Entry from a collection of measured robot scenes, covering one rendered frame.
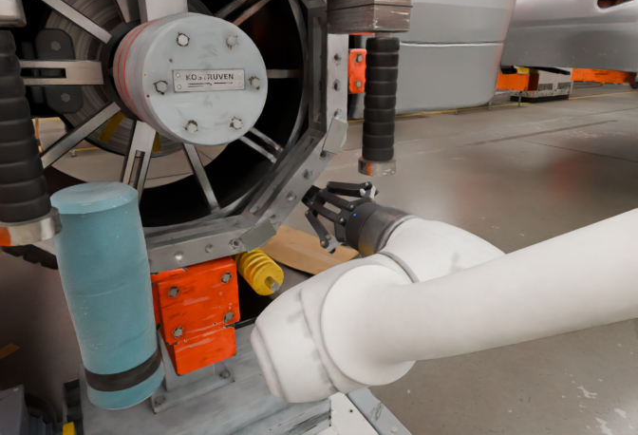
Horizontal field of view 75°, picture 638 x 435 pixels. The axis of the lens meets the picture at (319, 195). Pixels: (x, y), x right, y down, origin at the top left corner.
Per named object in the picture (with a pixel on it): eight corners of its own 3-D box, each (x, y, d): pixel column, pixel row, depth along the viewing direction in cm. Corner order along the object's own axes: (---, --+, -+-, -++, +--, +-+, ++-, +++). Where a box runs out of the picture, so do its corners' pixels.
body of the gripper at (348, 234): (377, 270, 61) (341, 246, 68) (410, 224, 62) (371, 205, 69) (347, 246, 57) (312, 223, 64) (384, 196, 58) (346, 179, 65)
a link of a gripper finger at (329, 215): (361, 229, 65) (356, 236, 65) (322, 209, 74) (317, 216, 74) (347, 217, 63) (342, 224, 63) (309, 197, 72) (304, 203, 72)
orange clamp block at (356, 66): (323, 90, 74) (364, 88, 79) (348, 94, 68) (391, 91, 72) (323, 48, 72) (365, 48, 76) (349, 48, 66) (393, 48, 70)
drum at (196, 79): (216, 121, 65) (209, 22, 60) (277, 145, 48) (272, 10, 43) (118, 128, 58) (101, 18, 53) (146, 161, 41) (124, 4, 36)
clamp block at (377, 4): (360, 35, 51) (361, -13, 50) (411, 32, 44) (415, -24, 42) (325, 34, 49) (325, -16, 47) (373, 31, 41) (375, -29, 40)
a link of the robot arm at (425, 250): (437, 200, 55) (356, 234, 49) (553, 244, 42) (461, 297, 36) (438, 270, 59) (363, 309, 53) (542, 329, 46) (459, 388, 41)
